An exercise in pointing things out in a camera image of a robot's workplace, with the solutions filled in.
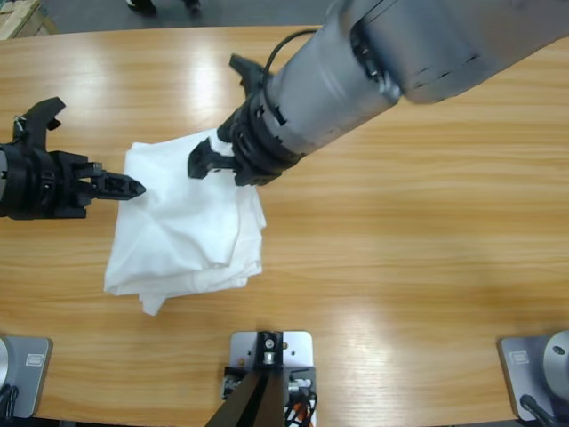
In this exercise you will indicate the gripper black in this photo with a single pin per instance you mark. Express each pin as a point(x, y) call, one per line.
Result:
point(262, 142)
point(40, 187)

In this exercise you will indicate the white t-shirt with black print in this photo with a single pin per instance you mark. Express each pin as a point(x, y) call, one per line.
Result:
point(178, 222)

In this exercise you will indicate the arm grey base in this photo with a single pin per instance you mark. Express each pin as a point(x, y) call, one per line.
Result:
point(533, 369)
point(31, 378)

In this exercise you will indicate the bystander dark shoe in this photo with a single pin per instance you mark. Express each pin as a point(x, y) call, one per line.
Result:
point(142, 6)

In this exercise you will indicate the stacked cardboard boxes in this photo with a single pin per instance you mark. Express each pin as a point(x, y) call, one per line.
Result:
point(18, 18)

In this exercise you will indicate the black clamp with silver connectors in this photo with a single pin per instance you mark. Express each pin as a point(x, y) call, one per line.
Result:
point(302, 382)

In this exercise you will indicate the wrist camera black bracket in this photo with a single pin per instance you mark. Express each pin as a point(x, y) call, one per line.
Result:
point(40, 115)
point(246, 71)

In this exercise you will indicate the white mount block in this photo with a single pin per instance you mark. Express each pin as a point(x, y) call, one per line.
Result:
point(298, 351)

